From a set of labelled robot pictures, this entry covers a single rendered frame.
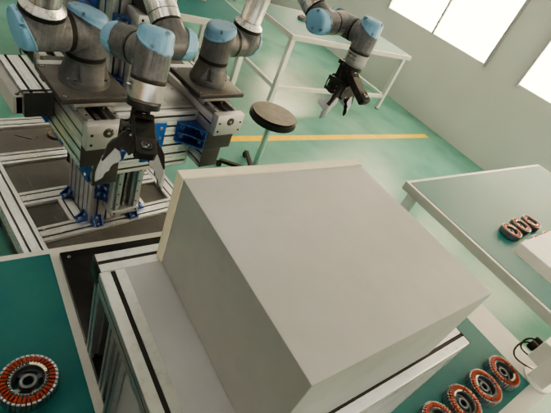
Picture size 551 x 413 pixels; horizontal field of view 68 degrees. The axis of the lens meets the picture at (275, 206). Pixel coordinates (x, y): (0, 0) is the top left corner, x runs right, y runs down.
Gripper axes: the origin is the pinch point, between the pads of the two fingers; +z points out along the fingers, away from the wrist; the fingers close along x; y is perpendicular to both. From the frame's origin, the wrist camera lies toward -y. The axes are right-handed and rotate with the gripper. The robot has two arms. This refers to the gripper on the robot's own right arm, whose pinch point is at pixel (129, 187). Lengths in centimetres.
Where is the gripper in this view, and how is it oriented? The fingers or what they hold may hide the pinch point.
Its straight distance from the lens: 100.0
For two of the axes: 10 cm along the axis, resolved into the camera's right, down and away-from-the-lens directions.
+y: -4.0, -4.6, 7.9
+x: -8.7, -1.0, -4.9
